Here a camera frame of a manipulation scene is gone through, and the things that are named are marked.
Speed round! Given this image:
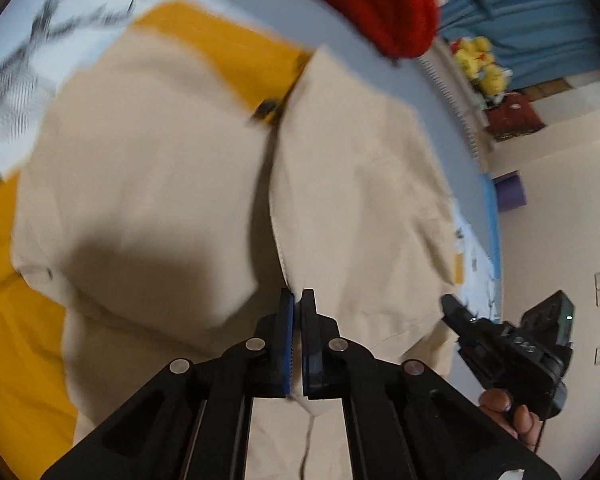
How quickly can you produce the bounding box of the purple bag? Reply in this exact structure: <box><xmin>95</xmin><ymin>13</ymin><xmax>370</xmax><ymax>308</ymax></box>
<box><xmin>492</xmin><ymin>172</ymin><xmax>528</xmax><ymax>211</ymax></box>

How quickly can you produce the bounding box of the beige and yellow jacket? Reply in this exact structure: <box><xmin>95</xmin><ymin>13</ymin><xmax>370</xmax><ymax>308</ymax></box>
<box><xmin>0</xmin><ymin>0</ymin><xmax>468</xmax><ymax>480</ymax></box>

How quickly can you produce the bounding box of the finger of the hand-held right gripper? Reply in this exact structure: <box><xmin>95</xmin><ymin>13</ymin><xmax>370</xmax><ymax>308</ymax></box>
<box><xmin>440</xmin><ymin>293</ymin><xmax>502</xmax><ymax>342</ymax></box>

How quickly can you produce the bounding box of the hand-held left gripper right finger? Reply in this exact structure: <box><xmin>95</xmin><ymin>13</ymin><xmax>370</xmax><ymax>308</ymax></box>
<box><xmin>300</xmin><ymin>288</ymin><xmax>561</xmax><ymax>480</ymax></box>

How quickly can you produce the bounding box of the red folded blanket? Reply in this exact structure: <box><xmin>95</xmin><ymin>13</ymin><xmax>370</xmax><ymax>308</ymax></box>
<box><xmin>260</xmin><ymin>0</ymin><xmax>441</xmax><ymax>58</ymax></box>

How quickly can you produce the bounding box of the yellow plush toy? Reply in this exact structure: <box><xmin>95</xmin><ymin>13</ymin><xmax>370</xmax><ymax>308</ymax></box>
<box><xmin>477</xmin><ymin>67</ymin><xmax>511</xmax><ymax>98</ymax></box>
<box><xmin>452</xmin><ymin>36</ymin><xmax>493</xmax><ymax>73</ymax></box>

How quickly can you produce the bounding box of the dark red cushion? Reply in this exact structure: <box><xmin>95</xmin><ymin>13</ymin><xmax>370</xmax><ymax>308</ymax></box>
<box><xmin>487</xmin><ymin>92</ymin><xmax>546</xmax><ymax>141</ymax></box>

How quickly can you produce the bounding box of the person's right hand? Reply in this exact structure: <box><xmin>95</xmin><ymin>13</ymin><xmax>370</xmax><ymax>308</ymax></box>
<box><xmin>479</xmin><ymin>388</ymin><xmax>542</xmax><ymax>450</ymax></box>

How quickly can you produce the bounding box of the blue curtain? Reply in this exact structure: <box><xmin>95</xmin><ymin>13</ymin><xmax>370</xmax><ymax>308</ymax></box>
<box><xmin>430</xmin><ymin>0</ymin><xmax>600</xmax><ymax>91</ymax></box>

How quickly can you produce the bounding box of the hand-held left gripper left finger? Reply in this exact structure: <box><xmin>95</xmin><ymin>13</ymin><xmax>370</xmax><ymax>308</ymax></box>
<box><xmin>40</xmin><ymin>287</ymin><xmax>296</xmax><ymax>480</ymax></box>

